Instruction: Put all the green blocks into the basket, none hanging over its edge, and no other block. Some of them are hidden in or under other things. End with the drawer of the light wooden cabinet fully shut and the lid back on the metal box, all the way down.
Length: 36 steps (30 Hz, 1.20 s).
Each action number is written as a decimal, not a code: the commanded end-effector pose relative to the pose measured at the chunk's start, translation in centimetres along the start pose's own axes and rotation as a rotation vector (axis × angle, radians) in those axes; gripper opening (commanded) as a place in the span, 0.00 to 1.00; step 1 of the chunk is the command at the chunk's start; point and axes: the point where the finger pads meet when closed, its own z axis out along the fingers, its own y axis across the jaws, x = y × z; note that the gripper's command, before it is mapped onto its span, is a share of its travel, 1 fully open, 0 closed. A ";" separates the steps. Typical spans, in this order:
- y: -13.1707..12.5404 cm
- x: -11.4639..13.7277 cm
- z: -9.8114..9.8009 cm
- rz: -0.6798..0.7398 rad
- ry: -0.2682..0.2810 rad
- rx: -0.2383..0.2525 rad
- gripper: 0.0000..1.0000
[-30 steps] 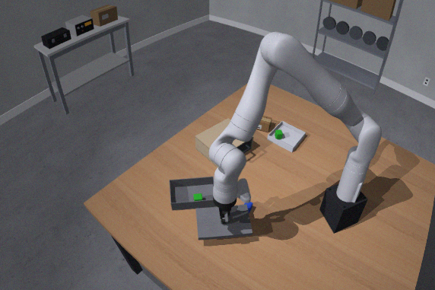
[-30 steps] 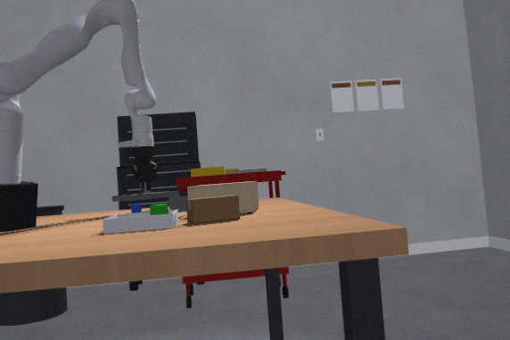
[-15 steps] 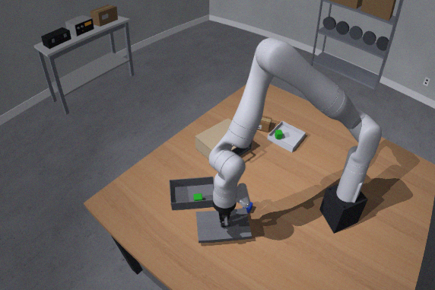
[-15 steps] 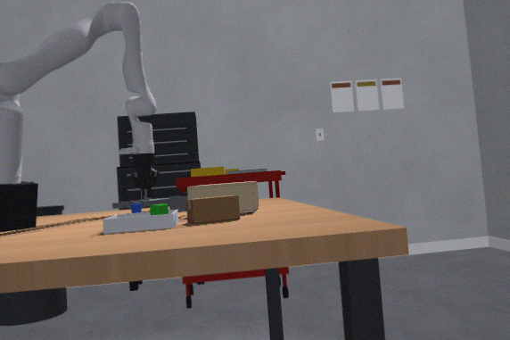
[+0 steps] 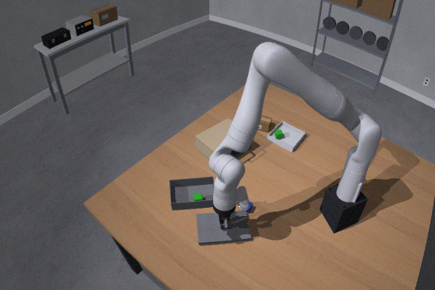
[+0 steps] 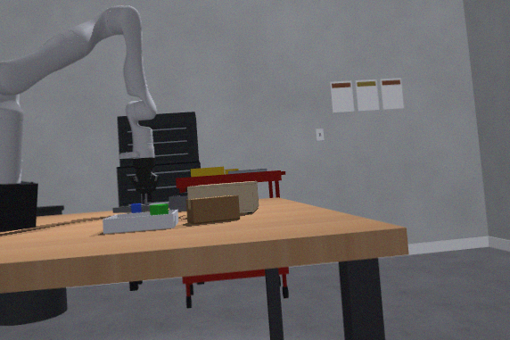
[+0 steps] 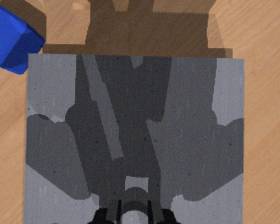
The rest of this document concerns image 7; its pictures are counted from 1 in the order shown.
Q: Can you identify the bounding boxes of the blue block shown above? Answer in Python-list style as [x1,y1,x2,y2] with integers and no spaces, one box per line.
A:
[0,5,45,75]

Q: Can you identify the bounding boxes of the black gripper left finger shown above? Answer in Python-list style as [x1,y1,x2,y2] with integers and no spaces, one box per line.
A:
[87,200,121,224]

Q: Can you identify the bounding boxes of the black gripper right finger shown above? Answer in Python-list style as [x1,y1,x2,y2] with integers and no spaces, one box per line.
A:
[147,200,181,224]

